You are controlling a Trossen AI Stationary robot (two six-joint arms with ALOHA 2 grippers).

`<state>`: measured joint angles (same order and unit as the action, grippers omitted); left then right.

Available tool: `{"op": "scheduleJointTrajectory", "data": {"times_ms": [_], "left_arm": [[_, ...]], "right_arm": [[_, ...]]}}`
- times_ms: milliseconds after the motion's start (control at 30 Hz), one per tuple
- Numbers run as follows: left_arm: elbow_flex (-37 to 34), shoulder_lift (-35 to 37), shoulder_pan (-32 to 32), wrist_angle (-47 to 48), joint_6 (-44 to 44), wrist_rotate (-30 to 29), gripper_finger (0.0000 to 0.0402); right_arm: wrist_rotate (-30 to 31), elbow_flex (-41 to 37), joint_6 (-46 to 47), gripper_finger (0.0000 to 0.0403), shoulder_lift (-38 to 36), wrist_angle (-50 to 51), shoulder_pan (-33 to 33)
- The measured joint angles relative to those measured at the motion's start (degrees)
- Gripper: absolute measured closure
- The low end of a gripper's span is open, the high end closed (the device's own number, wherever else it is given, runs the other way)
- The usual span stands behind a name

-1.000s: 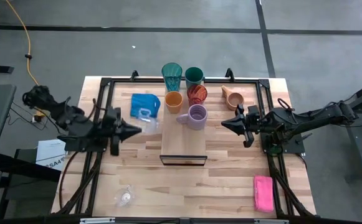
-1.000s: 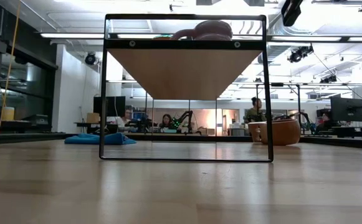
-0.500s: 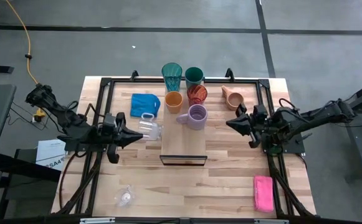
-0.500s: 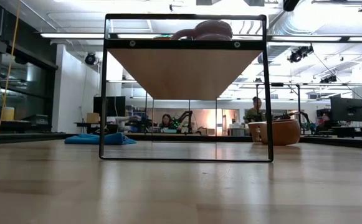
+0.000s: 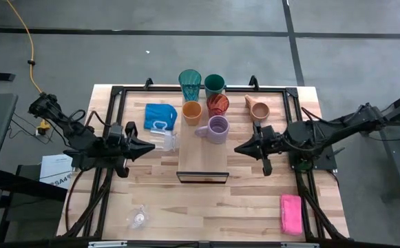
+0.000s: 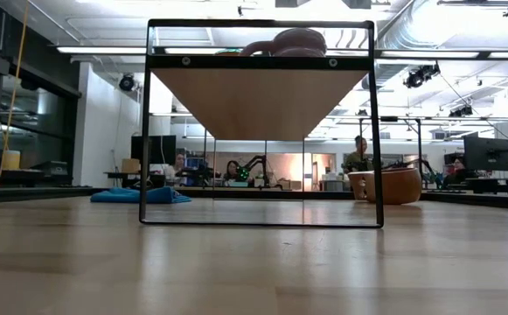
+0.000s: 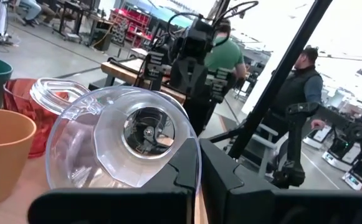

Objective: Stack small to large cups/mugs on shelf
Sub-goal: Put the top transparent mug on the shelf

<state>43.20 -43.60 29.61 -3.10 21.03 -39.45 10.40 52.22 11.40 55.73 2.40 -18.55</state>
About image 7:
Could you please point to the dark trash bin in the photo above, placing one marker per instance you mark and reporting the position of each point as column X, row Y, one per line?
column 102, row 39

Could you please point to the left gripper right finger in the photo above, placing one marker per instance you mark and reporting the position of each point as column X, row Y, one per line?
column 261, row 205

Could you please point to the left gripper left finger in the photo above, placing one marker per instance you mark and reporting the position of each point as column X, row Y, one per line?
column 121, row 205

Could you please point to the round clear glass mug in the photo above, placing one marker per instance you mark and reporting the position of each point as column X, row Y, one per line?
column 106, row 149

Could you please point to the black background robot arm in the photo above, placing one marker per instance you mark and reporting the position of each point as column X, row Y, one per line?
column 296, row 140

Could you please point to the red storage shelving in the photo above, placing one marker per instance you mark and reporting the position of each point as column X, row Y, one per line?
column 131, row 21

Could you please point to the wooden workbench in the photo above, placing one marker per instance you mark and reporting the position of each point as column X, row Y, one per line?
column 121, row 70

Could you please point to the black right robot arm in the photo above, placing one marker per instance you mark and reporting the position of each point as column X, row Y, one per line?
column 199, row 118

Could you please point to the black diagonal metal pole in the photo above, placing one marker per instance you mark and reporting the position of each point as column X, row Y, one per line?
column 277, row 81

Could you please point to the red faceted transparent tumbler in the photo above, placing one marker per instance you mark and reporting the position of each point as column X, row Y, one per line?
column 21, row 99

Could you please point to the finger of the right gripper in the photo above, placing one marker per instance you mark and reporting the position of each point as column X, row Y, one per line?
column 155, row 70
column 219, row 84

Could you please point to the orange plastic cup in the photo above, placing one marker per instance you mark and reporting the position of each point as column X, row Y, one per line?
column 3, row 149

